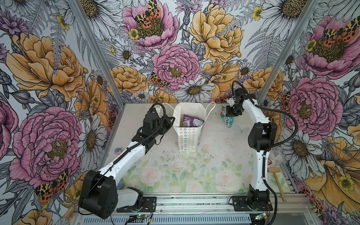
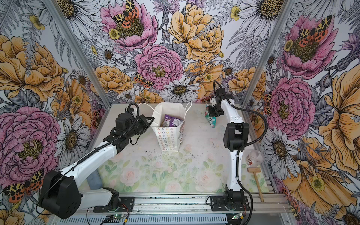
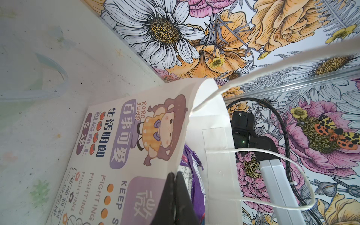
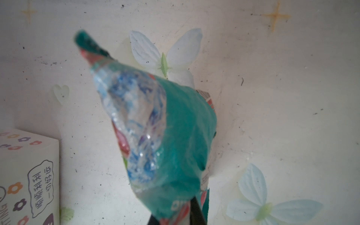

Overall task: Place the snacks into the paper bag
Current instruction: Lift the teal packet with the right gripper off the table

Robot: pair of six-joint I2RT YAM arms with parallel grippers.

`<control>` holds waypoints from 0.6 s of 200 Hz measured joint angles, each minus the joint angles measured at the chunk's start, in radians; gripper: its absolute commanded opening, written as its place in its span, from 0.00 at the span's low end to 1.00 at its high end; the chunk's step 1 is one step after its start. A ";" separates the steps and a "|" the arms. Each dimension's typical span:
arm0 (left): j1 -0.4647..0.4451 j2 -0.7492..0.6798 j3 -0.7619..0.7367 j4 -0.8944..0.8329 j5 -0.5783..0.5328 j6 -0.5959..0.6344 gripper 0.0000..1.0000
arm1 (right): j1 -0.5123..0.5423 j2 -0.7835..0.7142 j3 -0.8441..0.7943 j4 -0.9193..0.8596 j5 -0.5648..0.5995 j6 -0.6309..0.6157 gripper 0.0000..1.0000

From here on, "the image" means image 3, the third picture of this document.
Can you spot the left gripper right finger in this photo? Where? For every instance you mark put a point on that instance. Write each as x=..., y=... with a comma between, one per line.
x=184, y=210

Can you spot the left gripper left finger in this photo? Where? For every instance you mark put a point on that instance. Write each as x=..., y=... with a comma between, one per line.
x=166, y=207

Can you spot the purple snack packet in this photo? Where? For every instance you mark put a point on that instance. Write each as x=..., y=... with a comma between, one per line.
x=189, y=167

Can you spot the white printed paper bag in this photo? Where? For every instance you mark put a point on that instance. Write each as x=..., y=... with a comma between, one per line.
x=127, y=148

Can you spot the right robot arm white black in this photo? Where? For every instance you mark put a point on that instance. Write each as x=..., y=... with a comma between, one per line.
x=261, y=176

